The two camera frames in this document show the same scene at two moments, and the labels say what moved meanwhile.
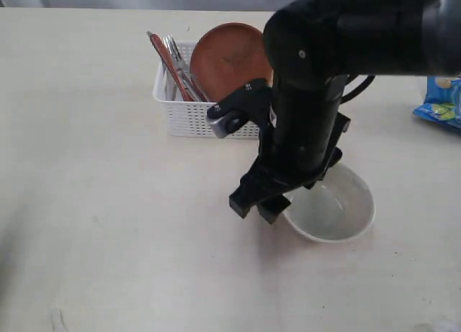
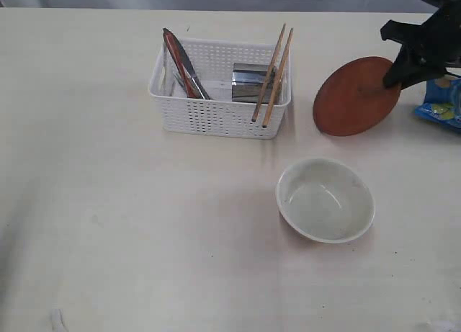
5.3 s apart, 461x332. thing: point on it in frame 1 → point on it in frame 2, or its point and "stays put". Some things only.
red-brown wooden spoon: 186,91 → 187,77
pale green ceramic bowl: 338,207 stays put
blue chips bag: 442,102 stays put
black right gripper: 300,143 → 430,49
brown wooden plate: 228,57 → 354,99
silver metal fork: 176,56 → 179,81
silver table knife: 192,84 → 190,65
